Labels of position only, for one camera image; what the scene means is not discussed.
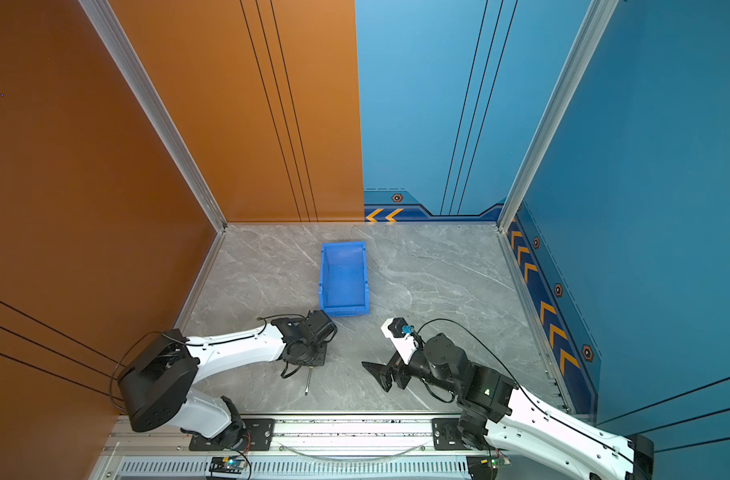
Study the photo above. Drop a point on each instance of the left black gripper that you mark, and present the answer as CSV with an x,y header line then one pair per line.
x,y
321,360

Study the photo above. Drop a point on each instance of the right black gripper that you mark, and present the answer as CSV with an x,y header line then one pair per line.
x,y
384,375

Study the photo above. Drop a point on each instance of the black yellow screwdriver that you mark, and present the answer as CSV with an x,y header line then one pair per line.
x,y
308,381

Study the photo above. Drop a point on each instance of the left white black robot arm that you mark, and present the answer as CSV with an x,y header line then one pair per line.
x,y
157,387

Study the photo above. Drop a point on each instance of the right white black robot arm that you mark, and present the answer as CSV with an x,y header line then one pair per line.
x,y
498,413

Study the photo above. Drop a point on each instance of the blue plastic bin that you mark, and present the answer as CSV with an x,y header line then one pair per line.
x,y
343,289

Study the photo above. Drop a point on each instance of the left small circuit board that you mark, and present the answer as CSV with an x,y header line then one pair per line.
x,y
229,467

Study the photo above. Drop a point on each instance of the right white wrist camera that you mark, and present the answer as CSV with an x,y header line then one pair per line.
x,y
403,337

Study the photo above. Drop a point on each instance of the aluminium front rail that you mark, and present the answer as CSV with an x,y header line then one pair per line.
x,y
363,446

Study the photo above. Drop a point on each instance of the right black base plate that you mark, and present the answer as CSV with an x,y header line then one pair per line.
x,y
447,436

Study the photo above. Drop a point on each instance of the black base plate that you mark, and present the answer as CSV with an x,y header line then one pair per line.
x,y
447,436
250,435

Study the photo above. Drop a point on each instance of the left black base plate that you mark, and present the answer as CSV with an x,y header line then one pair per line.
x,y
250,435

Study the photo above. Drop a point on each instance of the left aluminium corner post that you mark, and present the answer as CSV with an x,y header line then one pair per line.
x,y
109,29

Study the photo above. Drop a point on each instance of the aluminium corner post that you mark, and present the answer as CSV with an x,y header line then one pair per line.
x,y
109,29
592,28

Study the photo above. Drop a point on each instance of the right aluminium corner post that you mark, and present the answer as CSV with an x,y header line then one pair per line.
x,y
592,28

